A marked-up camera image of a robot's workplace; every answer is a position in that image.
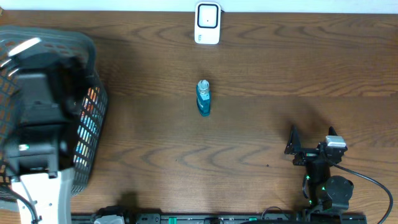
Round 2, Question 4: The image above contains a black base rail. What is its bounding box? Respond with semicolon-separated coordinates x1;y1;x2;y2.
72;206;367;224

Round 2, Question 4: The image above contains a grey plastic lattice basket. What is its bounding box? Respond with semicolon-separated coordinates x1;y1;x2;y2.
1;26;108;196

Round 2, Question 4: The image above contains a white barcode scanner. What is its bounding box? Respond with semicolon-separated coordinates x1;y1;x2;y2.
194;2;221;45

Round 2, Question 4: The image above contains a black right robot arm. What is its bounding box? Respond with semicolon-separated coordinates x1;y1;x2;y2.
284;126;354;214

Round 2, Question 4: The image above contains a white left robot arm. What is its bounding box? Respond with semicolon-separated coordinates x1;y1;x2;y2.
3;68;78;223

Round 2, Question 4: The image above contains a teal liquid bottle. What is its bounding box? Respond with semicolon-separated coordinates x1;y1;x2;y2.
196;80;211;116

